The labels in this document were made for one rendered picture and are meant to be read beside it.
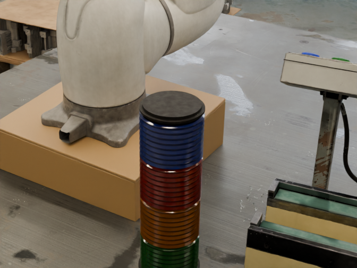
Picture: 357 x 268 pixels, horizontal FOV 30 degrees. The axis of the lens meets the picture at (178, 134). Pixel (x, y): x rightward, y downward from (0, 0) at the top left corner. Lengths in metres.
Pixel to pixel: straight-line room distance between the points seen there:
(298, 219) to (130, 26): 0.42
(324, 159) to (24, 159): 0.54
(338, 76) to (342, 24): 3.55
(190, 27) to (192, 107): 0.69
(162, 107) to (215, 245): 0.54
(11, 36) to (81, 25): 2.49
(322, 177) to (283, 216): 0.18
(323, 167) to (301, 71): 0.18
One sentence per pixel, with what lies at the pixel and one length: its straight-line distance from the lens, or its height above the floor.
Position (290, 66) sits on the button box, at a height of 1.06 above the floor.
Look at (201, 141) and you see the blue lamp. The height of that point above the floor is 1.18.
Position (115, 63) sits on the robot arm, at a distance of 1.15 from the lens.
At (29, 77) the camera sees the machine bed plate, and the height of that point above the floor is 0.80.
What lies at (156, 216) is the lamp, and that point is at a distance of 0.64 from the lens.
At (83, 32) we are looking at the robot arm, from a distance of 1.13.
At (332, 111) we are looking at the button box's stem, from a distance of 1.13.
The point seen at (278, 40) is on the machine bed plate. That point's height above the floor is 0.80.
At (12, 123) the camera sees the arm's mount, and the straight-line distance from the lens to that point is 1.28.
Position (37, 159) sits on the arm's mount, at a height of 0.85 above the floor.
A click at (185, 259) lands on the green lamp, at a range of 0.67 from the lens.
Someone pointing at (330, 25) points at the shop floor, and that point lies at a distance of 4.58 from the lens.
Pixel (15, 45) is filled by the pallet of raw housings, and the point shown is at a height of 0.19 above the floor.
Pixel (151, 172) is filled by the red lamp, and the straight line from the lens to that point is 0.61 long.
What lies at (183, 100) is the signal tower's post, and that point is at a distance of 0.61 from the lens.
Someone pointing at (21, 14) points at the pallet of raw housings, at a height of 0.35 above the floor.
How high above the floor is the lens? 1.49
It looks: 29 degrees down
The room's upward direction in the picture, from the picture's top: 1 degrees clockwise
